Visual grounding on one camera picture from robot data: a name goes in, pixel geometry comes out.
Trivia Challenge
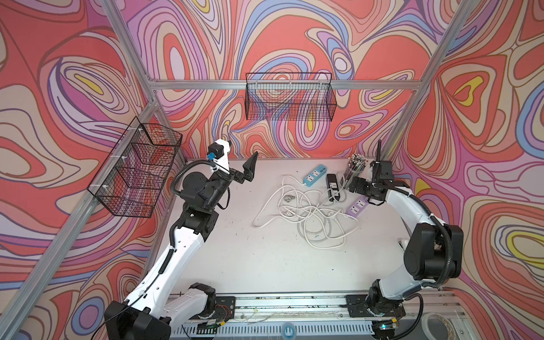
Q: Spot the purple power strip with cord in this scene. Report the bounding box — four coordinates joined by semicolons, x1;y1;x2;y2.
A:
252;175;370;229

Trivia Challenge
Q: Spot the black power strip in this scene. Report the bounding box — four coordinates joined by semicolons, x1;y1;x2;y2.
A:
326;174;340;202

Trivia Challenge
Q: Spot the blue power strip with cord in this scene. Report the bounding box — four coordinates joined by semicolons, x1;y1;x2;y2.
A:
278;163;361;250

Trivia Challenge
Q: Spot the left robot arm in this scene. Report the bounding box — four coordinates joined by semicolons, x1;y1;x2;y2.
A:
101;143;259;339

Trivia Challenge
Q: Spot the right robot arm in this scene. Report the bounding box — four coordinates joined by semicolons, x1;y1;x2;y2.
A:
345;153;464;339

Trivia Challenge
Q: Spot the metal cup of pens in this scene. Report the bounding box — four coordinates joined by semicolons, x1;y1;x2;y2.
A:
342;153;368;189

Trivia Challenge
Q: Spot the small white object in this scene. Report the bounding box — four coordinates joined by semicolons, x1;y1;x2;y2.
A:
398;239;409;253

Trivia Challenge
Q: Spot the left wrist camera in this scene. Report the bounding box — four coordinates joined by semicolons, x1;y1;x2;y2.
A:
206;139;231;174

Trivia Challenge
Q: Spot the black wire basket back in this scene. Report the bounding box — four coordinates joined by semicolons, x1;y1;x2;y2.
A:
245;71;337;122

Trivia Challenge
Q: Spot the black wire basket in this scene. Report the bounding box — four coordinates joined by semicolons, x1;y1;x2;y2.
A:
87;118;183;218
245;71;337;122

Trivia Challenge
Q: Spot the black wire basket left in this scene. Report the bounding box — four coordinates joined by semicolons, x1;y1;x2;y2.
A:
87;118;183;218

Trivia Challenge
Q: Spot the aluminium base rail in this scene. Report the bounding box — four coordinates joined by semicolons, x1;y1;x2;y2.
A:
105;290;473;340

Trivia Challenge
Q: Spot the aluminium frame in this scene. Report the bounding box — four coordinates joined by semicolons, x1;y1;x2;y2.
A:
1;1;473;310

